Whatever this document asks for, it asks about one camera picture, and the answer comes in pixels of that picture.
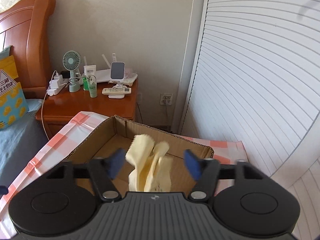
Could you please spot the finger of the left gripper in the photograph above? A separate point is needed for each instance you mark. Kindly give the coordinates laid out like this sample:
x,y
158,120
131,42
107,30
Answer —
x,y
3,190

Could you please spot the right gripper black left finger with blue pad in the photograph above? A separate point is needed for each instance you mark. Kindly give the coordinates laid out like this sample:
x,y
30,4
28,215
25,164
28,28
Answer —
x,y
103,171

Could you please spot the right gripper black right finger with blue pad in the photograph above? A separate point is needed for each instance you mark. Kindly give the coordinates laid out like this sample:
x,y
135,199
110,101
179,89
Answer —
x,y
205,173

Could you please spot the yellow cloth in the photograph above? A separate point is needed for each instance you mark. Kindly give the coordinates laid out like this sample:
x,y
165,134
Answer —
x,y
152,165

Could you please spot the blue bed sheet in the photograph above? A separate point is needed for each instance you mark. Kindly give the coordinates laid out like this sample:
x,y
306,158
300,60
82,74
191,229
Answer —
x,y
20,142

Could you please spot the red white checkered tablecloth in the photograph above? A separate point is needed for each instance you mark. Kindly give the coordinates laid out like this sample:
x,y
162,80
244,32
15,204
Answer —
x,y
70,137

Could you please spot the wooden nightstand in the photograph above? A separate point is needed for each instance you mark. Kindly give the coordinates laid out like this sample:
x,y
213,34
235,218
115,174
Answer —
x,y
58,110

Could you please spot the white remote control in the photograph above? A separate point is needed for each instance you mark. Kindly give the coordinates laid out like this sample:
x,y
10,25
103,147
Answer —
x,y
116,92

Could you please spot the yellow blue snack bag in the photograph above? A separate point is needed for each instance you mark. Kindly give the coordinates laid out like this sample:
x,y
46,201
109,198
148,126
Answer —
x,y
12,101

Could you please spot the green spray bottle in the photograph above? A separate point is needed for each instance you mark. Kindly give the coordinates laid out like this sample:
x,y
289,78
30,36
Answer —
x,y
84,82

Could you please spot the green tube with white card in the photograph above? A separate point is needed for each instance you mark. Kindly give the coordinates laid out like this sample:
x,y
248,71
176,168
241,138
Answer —
x,y
92,85

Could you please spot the white wifi router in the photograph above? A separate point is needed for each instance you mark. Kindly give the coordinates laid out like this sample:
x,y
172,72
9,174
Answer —
x,y
104,74

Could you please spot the white power strip with charger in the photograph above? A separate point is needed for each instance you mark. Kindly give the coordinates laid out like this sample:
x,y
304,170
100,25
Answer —
x,y
56,84

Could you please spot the white cosmetic tube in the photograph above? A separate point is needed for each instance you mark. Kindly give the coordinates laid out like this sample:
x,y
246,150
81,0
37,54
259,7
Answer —
x,y
90,70

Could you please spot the white louvered closet doors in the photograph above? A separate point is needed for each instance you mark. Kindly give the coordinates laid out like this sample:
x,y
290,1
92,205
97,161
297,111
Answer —
x,y
255,79

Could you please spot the green desk fan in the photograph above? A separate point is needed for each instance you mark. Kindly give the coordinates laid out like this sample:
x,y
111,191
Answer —
x,y
71,62

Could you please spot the wooden bed headboard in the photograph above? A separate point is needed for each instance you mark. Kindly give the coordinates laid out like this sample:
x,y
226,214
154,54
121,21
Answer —
x,y
24,28

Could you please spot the white wall socket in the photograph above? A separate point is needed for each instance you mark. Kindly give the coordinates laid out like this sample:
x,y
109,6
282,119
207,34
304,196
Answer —
x,y
166,99

